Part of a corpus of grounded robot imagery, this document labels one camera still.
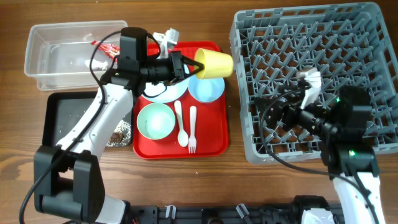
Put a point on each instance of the grey plastic dishwasher rack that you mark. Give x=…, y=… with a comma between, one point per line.
x=347, y=43

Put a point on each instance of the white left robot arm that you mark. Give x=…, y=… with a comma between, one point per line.
x=68, y=181

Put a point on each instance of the light blue bowl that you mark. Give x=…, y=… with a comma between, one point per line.
x=206, y=90

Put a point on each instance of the white plastic fork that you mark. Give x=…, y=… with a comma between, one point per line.
x=192, y=142

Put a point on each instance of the crumpled white tissue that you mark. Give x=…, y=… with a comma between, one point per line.
x=96, y=65

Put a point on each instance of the red snack wrapper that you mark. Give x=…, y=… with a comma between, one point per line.
x=110, y=50

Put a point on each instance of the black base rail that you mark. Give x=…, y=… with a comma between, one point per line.
x=302, y=209

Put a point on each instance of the yellow plastic cup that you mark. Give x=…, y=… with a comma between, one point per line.
x=216, y=64

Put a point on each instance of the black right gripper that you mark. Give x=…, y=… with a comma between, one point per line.
x=280, y=107

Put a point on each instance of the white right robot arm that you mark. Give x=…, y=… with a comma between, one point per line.
x=352, y=164

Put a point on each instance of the red plastic tray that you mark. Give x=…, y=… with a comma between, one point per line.
x=211, y=131

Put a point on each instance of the spilled white rice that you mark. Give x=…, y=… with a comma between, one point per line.
x=125, y=128

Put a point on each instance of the white plastic spoon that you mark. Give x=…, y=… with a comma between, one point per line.
x=182, y=136

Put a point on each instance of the brown food scrap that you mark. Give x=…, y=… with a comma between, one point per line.
x=116, y=138

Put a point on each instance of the clear plastic waste bin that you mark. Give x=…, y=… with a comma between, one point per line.
x=57, y=55

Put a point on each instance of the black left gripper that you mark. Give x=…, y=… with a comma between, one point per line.
x=177, y=61

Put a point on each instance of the mint green bowl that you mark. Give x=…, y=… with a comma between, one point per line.
x=155, y=121

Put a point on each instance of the light blue plate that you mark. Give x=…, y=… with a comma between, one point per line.
x=165, y=94

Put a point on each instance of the black food waste tray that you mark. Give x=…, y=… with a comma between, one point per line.
x=64, y=110

